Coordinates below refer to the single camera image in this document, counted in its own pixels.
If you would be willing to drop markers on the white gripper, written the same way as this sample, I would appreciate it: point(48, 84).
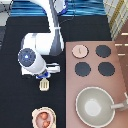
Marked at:
point(50, 69)

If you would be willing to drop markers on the cream slotted spatula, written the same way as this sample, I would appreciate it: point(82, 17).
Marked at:
point(44, 85)

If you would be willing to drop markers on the pink pot lid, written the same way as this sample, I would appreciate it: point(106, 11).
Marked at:
point(80, 51)

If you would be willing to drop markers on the cream round plate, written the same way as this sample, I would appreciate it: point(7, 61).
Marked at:
point(43, 117)

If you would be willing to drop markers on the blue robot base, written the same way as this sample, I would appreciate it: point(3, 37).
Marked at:
point(60, 6)

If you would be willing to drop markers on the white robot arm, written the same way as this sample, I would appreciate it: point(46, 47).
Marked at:
point(35, 45)

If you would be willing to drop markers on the black table mat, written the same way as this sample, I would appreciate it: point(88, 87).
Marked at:
point(20, 96)

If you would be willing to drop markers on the pink toy stove top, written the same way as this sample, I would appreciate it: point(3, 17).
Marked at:
point(100, 68)

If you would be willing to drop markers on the grey frying pan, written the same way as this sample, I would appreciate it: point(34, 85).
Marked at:
point(96, 107)

